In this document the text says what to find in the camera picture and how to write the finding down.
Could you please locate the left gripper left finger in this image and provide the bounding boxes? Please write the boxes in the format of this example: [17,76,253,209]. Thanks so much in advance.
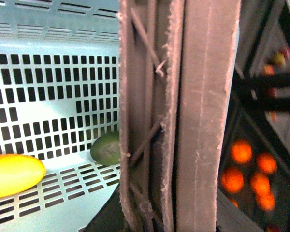
[83,186,131,232]

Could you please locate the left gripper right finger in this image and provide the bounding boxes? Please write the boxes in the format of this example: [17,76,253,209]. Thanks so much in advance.
[216,189,263,232]

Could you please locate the green avocado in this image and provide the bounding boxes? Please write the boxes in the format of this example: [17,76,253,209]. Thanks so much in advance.
[90,131,121,166]

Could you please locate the yellow mango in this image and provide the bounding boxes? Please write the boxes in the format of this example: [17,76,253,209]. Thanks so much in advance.
[0,154,46,198]

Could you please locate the light blue plastic basket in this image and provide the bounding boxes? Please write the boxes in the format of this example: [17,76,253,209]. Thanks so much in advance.
[0,0,119,232]

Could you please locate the brown basket handle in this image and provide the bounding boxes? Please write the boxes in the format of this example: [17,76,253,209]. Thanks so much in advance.
[117,0,241,232]

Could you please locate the blurred orange fruit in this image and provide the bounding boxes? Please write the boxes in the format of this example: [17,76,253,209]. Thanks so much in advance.
[220,166,244,194]
[230,139,252,164]
[256,152,277,175]
[255,191,275,212]
[249,172,270,195]

